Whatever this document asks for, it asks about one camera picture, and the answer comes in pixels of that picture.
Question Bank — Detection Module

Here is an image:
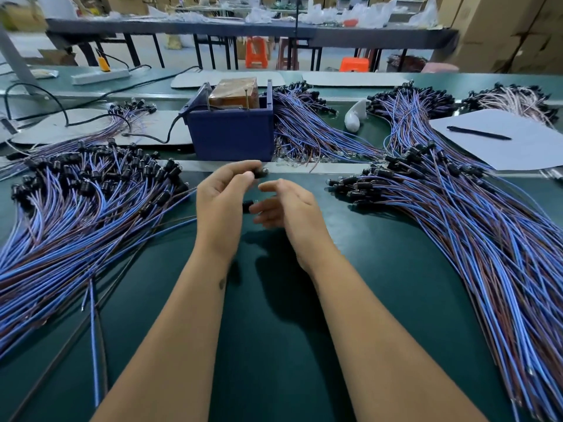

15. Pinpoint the person's right hand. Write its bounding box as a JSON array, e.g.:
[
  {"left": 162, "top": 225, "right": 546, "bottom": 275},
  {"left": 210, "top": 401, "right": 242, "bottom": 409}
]
[{"left": 248, "top": 178, "right": 338, "bottom": 278}]

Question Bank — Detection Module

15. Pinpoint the person's left hand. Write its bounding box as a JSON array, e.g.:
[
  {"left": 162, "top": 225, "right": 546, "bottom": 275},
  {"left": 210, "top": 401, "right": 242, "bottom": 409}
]
[{"left": 195, "top": 160, "right": 264, "bottom": 265}]

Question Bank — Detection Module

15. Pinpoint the person's right forearm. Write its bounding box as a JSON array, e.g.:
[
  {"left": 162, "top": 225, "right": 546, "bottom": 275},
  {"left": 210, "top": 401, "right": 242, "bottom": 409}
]
[{"left": 299, "top": 250, "right": 490, "bottom": 422}]

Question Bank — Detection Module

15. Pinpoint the person's left forearm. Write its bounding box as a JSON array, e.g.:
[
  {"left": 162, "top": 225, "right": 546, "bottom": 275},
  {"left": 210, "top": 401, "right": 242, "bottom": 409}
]
[{"left": 91, "top": 252, "right": 239, "bottom": 422}]

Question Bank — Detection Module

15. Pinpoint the blue box machine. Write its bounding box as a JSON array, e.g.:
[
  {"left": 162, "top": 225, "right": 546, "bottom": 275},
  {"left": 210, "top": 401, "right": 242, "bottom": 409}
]
[{"left": 179, "top": 79, "right": 276, "bottom": 162}]

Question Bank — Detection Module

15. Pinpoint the brown block in machine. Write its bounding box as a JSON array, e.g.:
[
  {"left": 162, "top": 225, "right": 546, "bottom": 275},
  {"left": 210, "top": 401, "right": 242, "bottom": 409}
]
[{"left": 208, "top": 77, "right": 260, "bottom": 110}]

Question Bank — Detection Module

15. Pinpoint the white plastic bag lump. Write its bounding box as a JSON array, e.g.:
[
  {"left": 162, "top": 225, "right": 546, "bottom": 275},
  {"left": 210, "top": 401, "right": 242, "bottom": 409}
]
[{"left": 344, "top": 99, "right": 371, "bottom": 132}]

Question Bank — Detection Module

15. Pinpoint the orange plastic stool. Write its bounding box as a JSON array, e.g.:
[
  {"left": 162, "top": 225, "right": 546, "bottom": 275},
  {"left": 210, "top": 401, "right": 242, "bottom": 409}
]
[
  {"left": 339, "top": 57, "right": 370, "bottom": 73},
  {"left": 245, "top": 37, "right": 269, "bottom": 69}
]

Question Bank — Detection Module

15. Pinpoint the long dark work table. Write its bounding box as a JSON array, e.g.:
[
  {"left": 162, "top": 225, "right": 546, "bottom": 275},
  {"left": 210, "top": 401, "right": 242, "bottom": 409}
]
[{"left": 45, "top": 16, "right": 459, "bottom": 72}]

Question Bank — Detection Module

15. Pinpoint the white foam mat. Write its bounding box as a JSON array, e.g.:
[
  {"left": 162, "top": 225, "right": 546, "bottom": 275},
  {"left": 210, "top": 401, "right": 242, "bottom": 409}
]
[{"left": 10, "top": 108, "right": 195, "bottom": 146}]

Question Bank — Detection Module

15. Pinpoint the white power strip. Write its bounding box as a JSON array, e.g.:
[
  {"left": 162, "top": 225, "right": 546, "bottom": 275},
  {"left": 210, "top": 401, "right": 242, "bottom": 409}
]
[{"left": 70, "top": 67, "right": 131, "bottom": 86}]

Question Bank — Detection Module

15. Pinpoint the pile of clear plastic bags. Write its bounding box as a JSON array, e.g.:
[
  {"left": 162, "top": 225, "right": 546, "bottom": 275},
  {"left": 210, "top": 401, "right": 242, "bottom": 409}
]
[{"left": 245, "top": 0, "right": 440, "bottom": 29}]

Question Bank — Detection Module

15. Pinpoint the black pen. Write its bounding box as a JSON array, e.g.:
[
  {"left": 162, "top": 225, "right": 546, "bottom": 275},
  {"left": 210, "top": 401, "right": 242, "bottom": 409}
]
[{"left": 446, "top": 125, "right": 513, "bottom": 141}]

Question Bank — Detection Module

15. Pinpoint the white paper sheet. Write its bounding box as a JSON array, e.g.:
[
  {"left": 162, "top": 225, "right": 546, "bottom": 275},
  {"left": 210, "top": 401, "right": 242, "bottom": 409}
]
[{"left": 428, "top": 109, "right": 563, "bottom": 172}]

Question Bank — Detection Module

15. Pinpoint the stack of cardboard boxes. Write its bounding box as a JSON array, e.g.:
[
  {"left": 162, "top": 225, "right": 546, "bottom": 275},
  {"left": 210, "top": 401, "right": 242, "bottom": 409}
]
[{"left": 433, "top": 0, "right": 563, "bottom": 75}]

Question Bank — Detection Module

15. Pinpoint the dense bundle of blue wires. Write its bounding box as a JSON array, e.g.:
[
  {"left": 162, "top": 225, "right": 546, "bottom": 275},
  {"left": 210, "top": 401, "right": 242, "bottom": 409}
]
[{"left": 272, "top": 81, "right": 384, "bottom": 166}]

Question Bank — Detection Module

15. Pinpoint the black power cable of machine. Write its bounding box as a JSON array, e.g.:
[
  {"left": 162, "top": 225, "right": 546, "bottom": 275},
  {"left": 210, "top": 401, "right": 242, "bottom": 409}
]
[{"left": 122, "top": 96, "right": 208, "bottom": 144}]

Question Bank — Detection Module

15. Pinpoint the bundle of wires with black plugs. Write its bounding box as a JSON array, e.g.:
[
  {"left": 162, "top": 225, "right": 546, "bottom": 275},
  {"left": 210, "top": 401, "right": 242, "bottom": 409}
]
[{"left": 366, "top": 81, "right": 490, "bottom": 172}]

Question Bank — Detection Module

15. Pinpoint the thin bundle of blue-brown wires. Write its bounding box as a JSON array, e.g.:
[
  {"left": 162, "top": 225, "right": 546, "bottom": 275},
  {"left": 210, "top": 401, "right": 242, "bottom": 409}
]
[{"left": 0, "top": 98, "right": 157, "bottom": 181}]

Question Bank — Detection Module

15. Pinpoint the large pile of blue-brown wires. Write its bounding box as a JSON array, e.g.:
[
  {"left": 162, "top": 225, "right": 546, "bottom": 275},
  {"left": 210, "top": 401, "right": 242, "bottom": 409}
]
[{"left": 0, "top": 137, "right": 197, "bottom": 363}]

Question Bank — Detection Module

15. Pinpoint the looped black cable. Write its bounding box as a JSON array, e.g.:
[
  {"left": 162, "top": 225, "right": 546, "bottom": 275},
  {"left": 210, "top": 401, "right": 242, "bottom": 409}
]
[{"left": 4, "top": 82, "right": 133, "bottom": 129}]

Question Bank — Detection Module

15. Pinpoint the long spread pile of wires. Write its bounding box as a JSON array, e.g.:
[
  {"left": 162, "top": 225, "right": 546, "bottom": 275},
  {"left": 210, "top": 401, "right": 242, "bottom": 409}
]
[{"left": 326, "top": 139, "right": 563, "bottom": 422}]

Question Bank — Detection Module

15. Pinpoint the single loose blue wire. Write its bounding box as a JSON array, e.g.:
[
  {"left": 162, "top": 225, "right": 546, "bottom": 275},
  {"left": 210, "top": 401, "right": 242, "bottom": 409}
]
[{"left": 81, "top": 278, "right": 103, "bottom": 409}]

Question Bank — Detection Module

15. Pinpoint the pinkish wire bundle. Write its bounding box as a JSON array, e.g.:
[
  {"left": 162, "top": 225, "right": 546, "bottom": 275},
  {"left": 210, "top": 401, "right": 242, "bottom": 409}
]
[{"left": 461, "top": 82, "right": 560, "bottom": 129}]

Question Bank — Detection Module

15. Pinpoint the grey metal post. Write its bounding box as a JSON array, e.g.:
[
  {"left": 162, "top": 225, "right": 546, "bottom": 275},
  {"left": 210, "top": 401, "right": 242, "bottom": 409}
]
[{"left": 0, "top": 25, "right": 41, "bottom": 95}]

